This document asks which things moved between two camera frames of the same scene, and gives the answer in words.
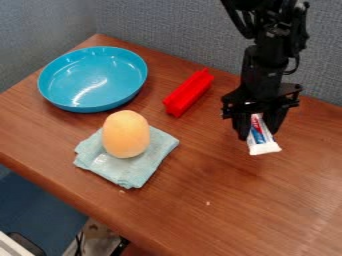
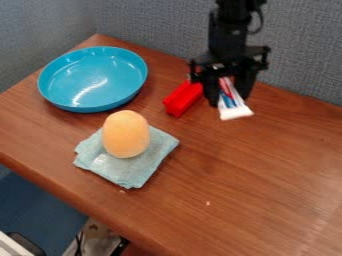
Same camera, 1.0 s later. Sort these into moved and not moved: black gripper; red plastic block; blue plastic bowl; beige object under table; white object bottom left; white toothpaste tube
Moved: black gripper; white toothpaste tube
Not moved: blue plastic bowl; red plastic block; white object bottom left; beige object under table
